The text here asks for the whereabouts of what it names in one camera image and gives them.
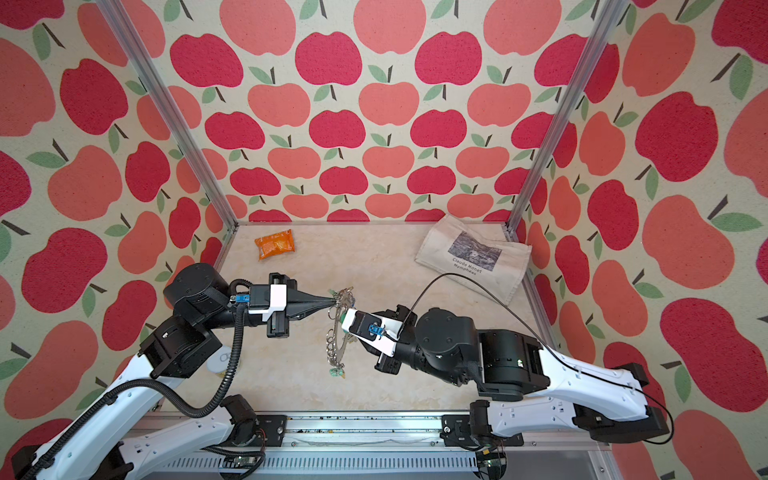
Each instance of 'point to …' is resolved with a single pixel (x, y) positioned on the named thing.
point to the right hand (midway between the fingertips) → (366, 313)
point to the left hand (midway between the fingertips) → (334, 303)
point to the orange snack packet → (282, 242)
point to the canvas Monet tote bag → (491, 266)
